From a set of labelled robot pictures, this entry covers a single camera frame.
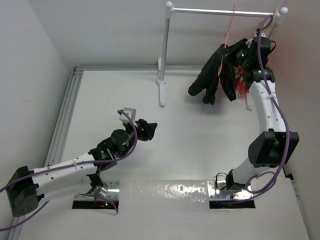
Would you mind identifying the wooden hanger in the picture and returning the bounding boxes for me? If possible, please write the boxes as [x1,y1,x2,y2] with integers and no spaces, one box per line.
[263,8,281,39]

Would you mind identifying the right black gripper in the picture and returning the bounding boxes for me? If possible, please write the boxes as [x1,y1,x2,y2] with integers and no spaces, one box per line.
[219,37,252,68]

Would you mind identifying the white clothes rack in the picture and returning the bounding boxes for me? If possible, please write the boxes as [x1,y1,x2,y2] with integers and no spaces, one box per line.
[156,1,289,108]

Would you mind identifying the red patterned cloth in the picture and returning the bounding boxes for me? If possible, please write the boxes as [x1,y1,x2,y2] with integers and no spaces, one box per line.
[234,66,249,97]

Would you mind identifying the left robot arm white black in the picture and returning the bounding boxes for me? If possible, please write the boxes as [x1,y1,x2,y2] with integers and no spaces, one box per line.
[5,119,158,217]

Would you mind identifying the black trousers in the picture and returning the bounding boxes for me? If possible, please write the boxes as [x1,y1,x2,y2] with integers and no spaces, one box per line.
[188,38,248,105]

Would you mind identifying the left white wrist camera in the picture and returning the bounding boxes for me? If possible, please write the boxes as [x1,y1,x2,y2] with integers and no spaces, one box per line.
[117,107,137,126]

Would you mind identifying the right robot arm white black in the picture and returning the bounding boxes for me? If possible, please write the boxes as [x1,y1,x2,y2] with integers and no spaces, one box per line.
[214,36,300,191]

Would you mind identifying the aluminium frame rail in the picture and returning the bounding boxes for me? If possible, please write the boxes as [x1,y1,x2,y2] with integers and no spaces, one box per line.
[8,66,221,240]

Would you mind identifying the metal base plate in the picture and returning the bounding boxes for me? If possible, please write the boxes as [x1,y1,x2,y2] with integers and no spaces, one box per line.
[207,179,253,201]
[73,180,120,201]

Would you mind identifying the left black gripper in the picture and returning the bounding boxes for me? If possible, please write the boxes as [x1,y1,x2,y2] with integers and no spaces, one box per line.
[118,118,156,158]

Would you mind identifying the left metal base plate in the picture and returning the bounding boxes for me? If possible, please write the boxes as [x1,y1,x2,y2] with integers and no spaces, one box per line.
[73,180,120,201]

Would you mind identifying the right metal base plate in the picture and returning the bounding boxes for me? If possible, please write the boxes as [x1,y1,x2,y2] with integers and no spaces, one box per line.
[207,179,253,201]

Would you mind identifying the pink wire hanger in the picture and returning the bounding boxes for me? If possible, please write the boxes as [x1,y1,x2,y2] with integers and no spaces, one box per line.
[217,0,238,77]

